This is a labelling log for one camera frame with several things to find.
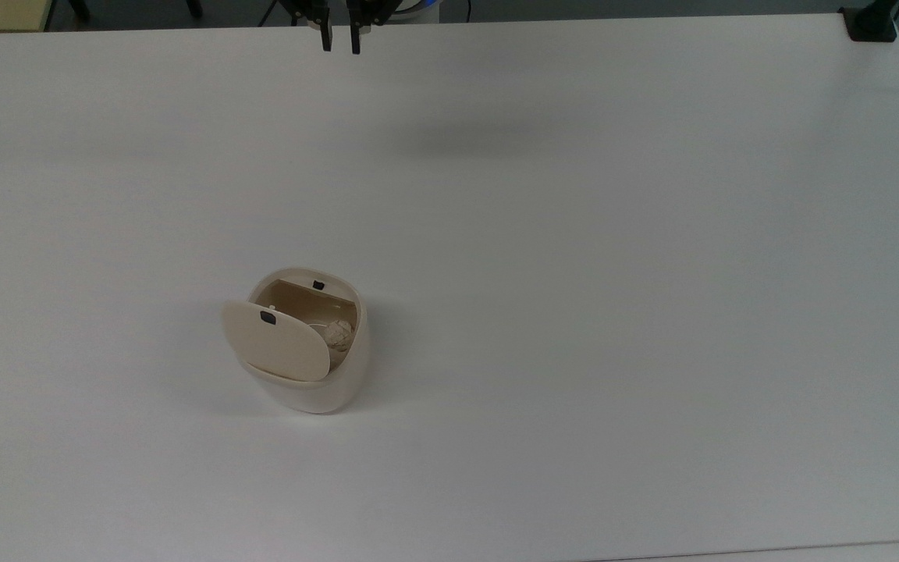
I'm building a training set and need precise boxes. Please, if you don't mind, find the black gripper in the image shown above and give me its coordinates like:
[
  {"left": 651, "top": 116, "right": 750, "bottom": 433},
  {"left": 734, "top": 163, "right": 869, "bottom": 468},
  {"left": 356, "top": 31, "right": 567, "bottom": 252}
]
[{"left": 278, "top": 0, "right": 400, "bottom": 55}]

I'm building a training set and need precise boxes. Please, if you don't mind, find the cream swing bin lid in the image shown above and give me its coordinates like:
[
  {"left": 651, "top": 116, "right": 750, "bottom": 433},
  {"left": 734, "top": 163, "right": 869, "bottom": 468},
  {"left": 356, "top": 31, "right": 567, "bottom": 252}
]
[{"left": 222, "top": 300, "right": 332, "bottom": 383}]

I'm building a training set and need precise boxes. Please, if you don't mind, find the cream plastic trash bin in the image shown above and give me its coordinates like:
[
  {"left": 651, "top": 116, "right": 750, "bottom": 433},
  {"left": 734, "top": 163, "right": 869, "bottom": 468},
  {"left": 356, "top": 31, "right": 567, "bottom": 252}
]
[{"left": 242, "top": 268, "right": 371, "bottom": 414}]

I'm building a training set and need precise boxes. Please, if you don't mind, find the crumpled paper ball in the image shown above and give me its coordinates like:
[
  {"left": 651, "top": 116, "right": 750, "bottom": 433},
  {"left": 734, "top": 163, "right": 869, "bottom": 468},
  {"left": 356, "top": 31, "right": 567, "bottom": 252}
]
[{"left": 322, "top": 318, "right": 356, "bottom": 353}]

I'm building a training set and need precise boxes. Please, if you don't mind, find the black corner table clamp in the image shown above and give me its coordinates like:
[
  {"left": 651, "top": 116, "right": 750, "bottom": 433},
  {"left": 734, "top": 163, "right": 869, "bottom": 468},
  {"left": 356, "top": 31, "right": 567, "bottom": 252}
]
[{"left": 841, "top": 0, "right": 899, "bottom": 43}]

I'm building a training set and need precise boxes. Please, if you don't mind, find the white adjacent table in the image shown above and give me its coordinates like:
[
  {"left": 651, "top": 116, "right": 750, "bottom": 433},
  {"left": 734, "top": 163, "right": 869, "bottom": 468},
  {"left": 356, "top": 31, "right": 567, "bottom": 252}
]
[{"left": 590, "top": 539, "right": 899, "bottom": 562}]

